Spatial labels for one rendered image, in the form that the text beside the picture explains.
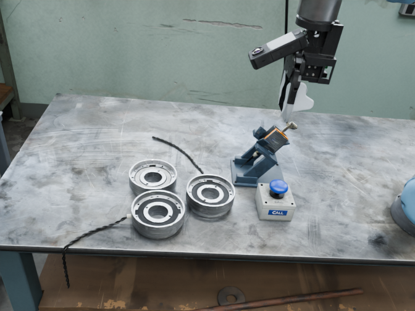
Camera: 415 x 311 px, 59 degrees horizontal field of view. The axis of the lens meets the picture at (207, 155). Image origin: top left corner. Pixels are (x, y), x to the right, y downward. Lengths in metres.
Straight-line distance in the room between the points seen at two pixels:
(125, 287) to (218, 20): 1.69
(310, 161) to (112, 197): 0.52
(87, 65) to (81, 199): 1.70
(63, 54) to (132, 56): 0.41
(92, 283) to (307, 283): 0.55
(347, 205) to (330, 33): 0.39
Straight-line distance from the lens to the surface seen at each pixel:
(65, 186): 0.87
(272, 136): 0.85
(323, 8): 0.73
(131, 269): 1.01
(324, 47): 0.77
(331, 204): 0.91
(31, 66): 2.57
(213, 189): 0.82
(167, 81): 2.42
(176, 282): 0.99
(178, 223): 0.72
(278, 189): 0.78
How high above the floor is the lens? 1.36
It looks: 35 degrees down
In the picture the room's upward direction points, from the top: 7 degrees clockwise
